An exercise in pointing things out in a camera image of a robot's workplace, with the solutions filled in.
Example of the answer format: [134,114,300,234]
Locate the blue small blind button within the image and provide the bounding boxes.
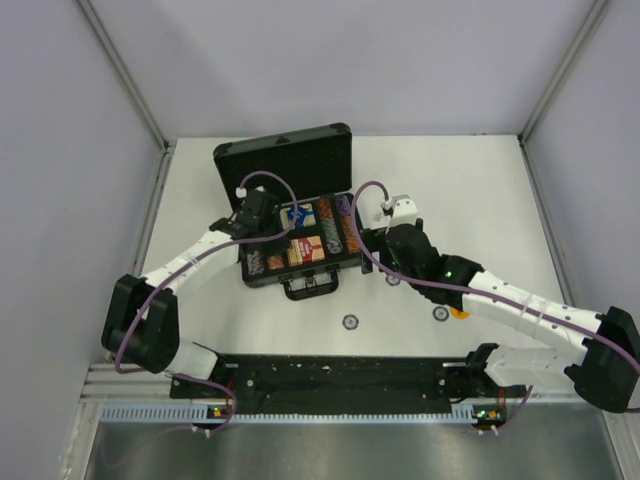
[286,208,308,228]

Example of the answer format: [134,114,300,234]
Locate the red playing card deck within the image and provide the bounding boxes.
[287,236,326,267]

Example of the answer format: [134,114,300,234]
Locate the poker chip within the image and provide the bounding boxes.
[342,314,359,331]
[432,306,450,322]
[385,275,400,286]

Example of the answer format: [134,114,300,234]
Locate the grey slotted cable duct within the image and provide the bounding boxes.
[100,403,506,425]

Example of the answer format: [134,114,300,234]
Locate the blue orange chip stack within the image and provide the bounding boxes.
[246,251,265,276]

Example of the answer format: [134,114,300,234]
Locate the orange big blind button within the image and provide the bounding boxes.
[450,307,469,320]

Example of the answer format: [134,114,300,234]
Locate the orange black chip stack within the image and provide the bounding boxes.
[316,198,334,222]
[341,215,360,254]

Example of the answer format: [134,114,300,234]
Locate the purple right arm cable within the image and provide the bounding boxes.
[351,180,640,435]

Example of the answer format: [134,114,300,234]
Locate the red yellow chip stack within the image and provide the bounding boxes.
[267,255,285,271]

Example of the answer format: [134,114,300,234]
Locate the black poker set case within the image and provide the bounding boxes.
[213,123,362,301]

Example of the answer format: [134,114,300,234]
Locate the blue playing card deck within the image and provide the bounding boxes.
[279,203,316,229]

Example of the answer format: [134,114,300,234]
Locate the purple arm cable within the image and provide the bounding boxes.
[113,171,299,436]
[351,180,640,435]

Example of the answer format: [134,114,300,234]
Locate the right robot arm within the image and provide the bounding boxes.
[356,222,639,413]

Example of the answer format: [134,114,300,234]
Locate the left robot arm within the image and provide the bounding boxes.
[101,187,284,397]

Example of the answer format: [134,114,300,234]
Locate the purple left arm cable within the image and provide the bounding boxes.
[113,171,299,436]

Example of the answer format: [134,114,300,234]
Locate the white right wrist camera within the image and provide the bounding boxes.
[374,195,418,229]

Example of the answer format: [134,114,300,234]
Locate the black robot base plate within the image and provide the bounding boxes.
[169,352,532,415]

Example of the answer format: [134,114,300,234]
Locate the orange black lower chip stack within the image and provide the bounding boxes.
[341,215,360,254]

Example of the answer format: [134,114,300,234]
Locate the purple black chip stack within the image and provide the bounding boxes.
[334,195,351,218]

